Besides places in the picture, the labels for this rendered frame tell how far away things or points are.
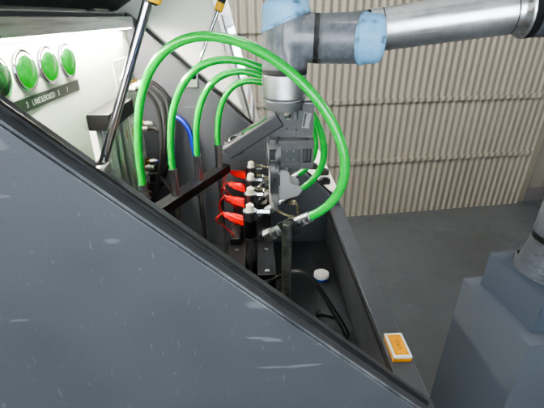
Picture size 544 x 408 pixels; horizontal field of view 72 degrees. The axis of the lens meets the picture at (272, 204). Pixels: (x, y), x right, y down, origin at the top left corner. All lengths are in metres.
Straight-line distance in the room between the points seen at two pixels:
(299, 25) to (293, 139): 0.18
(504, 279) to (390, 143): 2.00
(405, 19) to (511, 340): 0.75
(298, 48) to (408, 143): 2.46
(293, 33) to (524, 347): 0.83
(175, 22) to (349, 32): 0.52
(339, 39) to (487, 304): 0.77
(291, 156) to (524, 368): 0.73
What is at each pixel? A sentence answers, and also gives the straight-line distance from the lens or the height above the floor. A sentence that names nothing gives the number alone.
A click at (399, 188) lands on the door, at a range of 3.15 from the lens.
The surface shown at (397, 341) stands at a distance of 0.69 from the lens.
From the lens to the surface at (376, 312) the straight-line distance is 0.75.
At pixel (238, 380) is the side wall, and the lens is 0.49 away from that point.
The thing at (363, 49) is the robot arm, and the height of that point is 1.40.
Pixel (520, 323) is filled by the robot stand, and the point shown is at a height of 0.80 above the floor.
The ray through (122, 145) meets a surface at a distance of 0.82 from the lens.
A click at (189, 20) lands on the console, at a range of 1.02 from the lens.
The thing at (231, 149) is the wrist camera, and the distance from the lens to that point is 0.66.
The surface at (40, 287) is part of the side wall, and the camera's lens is 0.45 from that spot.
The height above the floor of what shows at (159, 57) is 1.39.
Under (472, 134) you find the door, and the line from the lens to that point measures 3.30.
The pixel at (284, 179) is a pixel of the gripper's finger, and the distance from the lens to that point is 0.69.
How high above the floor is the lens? 1.44
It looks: 27 degrees down
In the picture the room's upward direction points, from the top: straight up
